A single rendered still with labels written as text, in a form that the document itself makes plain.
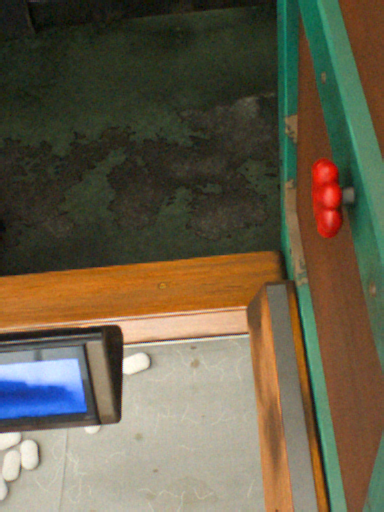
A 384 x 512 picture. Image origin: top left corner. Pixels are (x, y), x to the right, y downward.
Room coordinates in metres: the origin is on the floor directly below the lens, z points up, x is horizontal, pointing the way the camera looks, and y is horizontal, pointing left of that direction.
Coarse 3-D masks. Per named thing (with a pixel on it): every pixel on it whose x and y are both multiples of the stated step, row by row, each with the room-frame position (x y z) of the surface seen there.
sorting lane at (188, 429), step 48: (240, 336) 0.47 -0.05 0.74; (144, 384) 0.43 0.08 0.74; (192, 384) 0.41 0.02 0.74; (240, 384) 0.40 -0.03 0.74; (48, 432) 0.39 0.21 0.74; (96, 432) 0.37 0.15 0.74; (144, 432) 0.36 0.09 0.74; (192, 432) 0.35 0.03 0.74; (240, 432) 0.34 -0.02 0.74; (48, 480) 0.33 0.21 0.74; (96, 480) 0.31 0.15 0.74; (144, 480) 0.30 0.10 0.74; (192, 480) 0.29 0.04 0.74; (240, 480) 0.28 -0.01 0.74
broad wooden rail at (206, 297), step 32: (224, 256) 0.58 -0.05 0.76; (256, 256) 0.57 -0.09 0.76; (0, 288) 0.60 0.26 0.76; (32, 288) 0.59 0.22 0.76; (64, 288) 0.58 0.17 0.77; (96, 288) 0.57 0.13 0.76; (128, 288) 0.56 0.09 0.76; (160, 288) 0.55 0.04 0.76; (192, 288) 0.54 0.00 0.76; (224, 288) 0.53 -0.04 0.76; (256, 288) 0.52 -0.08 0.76; (0, 320) 0.55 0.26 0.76; (32, 320) 0.54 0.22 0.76; (64, 320) 0.53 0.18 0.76; (96, 320) 0.52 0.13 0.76; (128, 320) 0.51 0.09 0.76; (160, 320) 0.50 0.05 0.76; (192, 320) 0.49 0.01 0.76; (224, 320) 0.49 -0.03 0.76
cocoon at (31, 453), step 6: (24, 444) 0.37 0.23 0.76; (30, 444) 0.37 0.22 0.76; (24, 450) 0.36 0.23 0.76; (30, 450) 0.36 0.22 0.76; (36, 450) 0.36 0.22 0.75; (24, 456) 0.35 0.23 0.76; (30, 456) 0.35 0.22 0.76; (36, 456) 0.35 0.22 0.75; (24, 462) 0.34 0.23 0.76; (30, 462) 0.34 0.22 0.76; (36, 462) 0.34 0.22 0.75; (30, 468) 0.34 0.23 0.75
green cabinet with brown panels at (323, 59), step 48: (288, 0) 0.55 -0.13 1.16; (336, 0) 0.37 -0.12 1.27; (288, 48) 0.55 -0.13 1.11; (336, 48) 0.33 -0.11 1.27; (288, 96) 0.55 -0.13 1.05; (336, 96) 0.30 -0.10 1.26; (288, 144) 0.55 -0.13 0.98; (336, 144) 0.29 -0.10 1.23; (288, 192) 0.55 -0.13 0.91; (336, 240) 0.32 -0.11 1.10; (336, 288) 0.31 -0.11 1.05; (336, 336) 0.29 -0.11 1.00; (336, 384) 0.28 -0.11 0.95; (336, 432) 0.26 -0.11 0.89; (336, 480) 0.22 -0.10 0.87
